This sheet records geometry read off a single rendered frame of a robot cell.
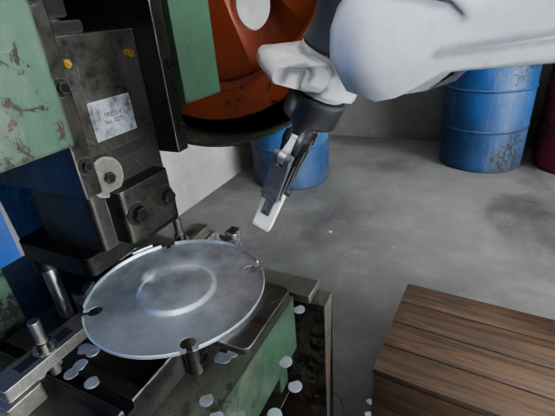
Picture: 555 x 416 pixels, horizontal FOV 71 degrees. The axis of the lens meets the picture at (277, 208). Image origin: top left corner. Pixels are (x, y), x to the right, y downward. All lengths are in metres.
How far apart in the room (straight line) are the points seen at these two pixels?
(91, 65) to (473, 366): 1.04
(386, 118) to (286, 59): 3.43
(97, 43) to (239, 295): 0.40
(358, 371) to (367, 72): 1.30
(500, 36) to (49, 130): 0.42
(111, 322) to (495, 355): 0.93
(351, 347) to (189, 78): 1.24
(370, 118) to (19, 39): 3.59
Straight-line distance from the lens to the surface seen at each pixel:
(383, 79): 0.34
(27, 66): 0.47
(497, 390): 1.13
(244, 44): 0.86
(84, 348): 0.75
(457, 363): 1.15
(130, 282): 0.72
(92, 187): 0.52
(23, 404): 0.69
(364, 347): 1.62
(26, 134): 0.46
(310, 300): 0.84
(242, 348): 0.55
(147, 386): 0.66
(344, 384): 1.50
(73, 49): 0.56
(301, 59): 0.46
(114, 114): 0.59
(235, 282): 0.66
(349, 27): 0.35
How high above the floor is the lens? 1.18
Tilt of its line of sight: 27 degrees down
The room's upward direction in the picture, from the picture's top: 5 degrees counter-clockwise
